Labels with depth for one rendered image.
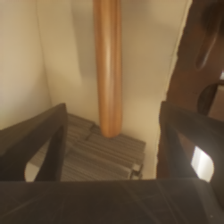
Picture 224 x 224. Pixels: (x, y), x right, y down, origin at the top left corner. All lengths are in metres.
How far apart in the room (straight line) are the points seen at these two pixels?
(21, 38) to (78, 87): 0.09
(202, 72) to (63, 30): 0.16
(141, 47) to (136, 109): 0.08
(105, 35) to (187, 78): 0.09
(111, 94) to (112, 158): 0.08
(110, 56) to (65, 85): 0.11
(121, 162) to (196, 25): 0.16
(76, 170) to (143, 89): 0.12
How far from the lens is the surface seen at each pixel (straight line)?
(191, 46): 0.20
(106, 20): 0.18
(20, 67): 0.27
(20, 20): 0.26
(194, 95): 0.22
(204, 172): 0.33
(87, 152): 0.25
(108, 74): 0.20
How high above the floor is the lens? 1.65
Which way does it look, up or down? 47 degrees down
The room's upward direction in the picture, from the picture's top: 139 degrees counter-clockwise
